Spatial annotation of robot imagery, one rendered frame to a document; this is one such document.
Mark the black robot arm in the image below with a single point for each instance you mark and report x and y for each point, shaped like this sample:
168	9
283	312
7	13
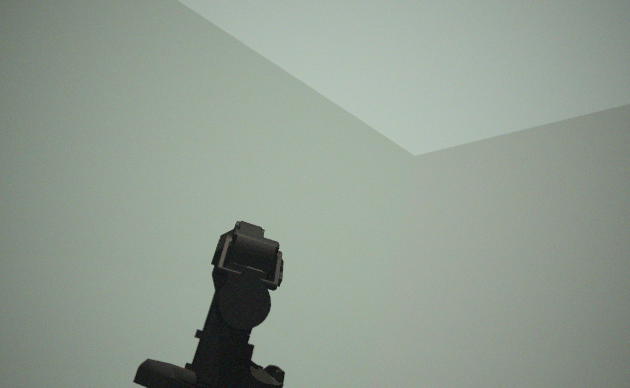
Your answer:
245	265

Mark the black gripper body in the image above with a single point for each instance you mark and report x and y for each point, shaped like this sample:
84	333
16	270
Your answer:
156	374

